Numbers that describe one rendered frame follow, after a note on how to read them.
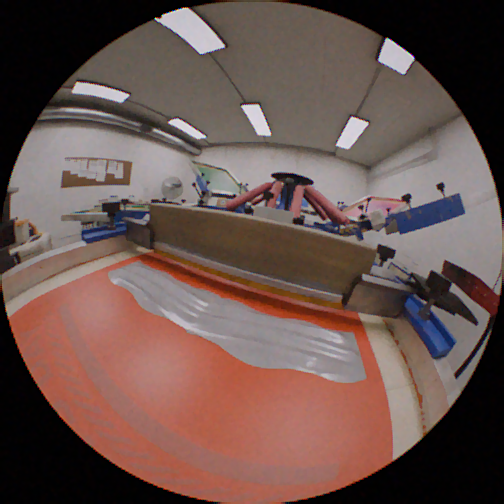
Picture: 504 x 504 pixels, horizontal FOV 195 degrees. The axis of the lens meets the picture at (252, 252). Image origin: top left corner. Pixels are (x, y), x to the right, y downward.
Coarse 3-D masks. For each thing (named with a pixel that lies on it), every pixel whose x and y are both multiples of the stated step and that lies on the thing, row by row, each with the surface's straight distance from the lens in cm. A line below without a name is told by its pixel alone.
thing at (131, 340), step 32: (160, 256) 32; (64, 288) 28; (96, 288) 25; (224, 288) 22; (32, 320) 26; (96, 320) 20; (128, 320) 18; (160, 320) 17; (128, 352) 15; (160, 352) 14; (128, 384) 14
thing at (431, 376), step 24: (120, 240) 36; (24, 264) 36; (48, 264) 34; (72, 264) 34; (24, 288) 36; (408, 336) 24; (408, 360) 24; (432, 360) 21; (432, 384) 21; (456, 384) 23; (432, 408) 21
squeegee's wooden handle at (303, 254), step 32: (160, 224) 27; (192, 224) 22; (224, 224) 19; (256, 224) 18; (288, 224) 17; (224, 256) 20; (256, 256) 18; (288, 256) 18; (320, 256) 18; (352, 256) 19
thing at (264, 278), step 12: (168, 252) 25; (180, 252) 23; (192, 252) 23; (204, 264) 21; (216, 264) 19; (228, 264) 19; (240, 276) 18; (252, 276) 18; (264, 276) 18; (276, 276) 18; (288, 288) 18; (300, 288) 18; (312, 288) 18; (324, 288) 19; (336, 300) 19
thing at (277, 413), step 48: (240, 288) 22; (192, 336) 15; (144, 384) 13; (192, 384) 13; (240, 384) 13; (288, 384) 14; (336, 384) 16; (192, 432) 12; (240, 432) 12; (288, 432) 13; (336, 432) 14; (384, 432) 17; (336, 480) 15
